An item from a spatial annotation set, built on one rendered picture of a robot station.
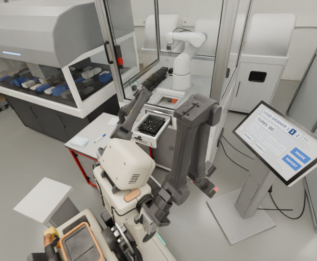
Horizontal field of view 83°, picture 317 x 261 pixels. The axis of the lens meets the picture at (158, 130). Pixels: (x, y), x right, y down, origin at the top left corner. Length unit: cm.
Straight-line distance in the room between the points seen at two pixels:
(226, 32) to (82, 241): 141
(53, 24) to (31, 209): 142
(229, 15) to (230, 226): 177
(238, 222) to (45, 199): 171
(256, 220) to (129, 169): 169
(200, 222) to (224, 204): 32
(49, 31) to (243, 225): 244
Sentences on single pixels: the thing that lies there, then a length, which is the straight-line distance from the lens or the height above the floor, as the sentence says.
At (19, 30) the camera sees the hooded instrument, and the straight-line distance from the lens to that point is 224.
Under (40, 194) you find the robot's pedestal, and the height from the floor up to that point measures 76.
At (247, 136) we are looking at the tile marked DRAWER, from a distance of 145.
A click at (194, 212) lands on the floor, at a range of 214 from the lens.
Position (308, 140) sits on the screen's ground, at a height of 117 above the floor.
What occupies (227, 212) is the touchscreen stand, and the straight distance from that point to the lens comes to 215.
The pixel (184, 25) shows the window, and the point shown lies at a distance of 136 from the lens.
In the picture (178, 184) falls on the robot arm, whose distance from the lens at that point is 72.
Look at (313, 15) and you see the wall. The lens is 467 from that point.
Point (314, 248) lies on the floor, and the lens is 236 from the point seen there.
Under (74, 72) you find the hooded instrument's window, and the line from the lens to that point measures 200.
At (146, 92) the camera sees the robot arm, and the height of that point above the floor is 135.
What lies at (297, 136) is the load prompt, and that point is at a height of 115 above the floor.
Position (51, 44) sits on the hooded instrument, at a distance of 188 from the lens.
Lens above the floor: 192
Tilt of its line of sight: 40 degrees down
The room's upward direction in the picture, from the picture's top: 5 degrees counter-clockwise
